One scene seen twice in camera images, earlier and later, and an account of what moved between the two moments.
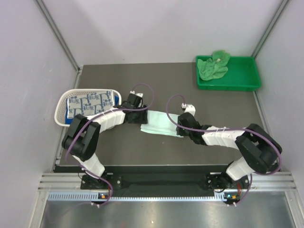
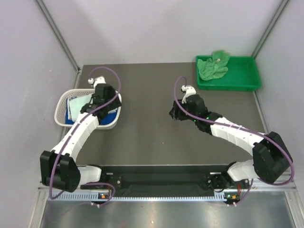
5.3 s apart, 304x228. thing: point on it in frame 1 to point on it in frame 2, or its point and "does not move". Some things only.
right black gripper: [180, 132] to [175, 114]
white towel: [160, 123] to [76, 104]
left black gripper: [142, 119] to [115, 104]
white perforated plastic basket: [60, 115] does not move
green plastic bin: [244, 74] does not move
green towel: [214, 67] does not move
